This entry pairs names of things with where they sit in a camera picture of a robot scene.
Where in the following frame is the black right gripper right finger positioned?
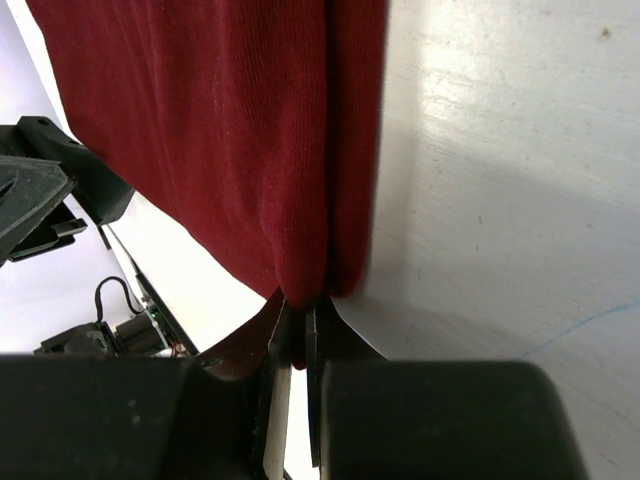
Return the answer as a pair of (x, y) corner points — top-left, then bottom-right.
(305, 296), (384, 468)

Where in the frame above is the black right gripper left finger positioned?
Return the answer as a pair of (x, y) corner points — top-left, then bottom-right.
(198, 292), (292, 465)

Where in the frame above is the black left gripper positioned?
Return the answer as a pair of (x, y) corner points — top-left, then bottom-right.
(1, 116), (134, 263)

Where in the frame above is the dark red t shirt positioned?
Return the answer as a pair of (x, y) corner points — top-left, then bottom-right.
(24, 0), (391, 371)

